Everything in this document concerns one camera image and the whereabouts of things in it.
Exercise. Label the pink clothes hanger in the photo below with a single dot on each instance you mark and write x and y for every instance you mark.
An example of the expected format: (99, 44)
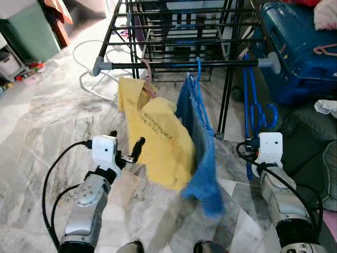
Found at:
(318, 51)
(149, 84)

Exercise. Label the yellow polo shirt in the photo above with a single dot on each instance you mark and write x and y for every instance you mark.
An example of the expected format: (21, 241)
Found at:
(163, 142)

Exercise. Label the white tubular fan stand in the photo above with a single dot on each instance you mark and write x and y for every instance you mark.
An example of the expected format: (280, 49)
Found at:
(79, 79)

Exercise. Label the black metal drying rack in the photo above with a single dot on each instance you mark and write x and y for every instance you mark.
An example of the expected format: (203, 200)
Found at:
(126, 66)

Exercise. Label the blue t-shirt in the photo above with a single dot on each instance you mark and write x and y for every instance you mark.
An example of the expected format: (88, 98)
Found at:
(205, 174)

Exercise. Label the white crumpled cloth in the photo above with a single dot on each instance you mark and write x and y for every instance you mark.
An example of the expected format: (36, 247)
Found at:
(327, 108)

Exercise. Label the colourful floor toys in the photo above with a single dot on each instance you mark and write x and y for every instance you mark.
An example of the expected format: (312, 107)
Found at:
(29, 71)

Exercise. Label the white plastic stool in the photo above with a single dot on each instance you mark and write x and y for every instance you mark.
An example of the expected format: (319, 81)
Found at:
(179, 50)

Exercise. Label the purple garment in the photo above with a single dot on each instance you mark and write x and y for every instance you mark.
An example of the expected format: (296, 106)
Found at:
(138, 26)

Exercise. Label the brown wooden table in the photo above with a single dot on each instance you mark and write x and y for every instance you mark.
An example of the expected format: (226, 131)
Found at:
(59, 34)

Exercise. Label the grey green sofa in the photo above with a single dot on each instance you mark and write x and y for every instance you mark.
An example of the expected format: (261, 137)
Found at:
(305, 142)

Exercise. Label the robot right leg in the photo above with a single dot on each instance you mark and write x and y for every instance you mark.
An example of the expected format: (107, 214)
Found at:
(210, 247)

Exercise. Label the white storage drawer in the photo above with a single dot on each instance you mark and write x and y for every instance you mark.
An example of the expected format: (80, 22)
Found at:
(8, 66)

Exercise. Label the pink mat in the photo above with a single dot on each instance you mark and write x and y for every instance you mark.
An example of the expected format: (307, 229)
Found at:
(330, 226)

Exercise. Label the green cabinet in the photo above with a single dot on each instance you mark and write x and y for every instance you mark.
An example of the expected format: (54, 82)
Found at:
(31, 34)

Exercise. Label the white pink cushion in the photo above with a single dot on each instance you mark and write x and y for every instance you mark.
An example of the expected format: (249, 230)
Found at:
(326, 16)

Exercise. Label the blue hard suitcase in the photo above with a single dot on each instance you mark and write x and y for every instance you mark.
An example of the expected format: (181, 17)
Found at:
(295, 47)

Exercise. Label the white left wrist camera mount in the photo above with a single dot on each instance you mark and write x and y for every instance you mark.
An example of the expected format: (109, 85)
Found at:
(104, 150)

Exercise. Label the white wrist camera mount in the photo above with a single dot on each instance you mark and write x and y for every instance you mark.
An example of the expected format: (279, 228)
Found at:
(104, 150)
(271, 147)

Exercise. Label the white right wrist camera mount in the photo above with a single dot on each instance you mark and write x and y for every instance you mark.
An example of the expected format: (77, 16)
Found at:
(271, 147)

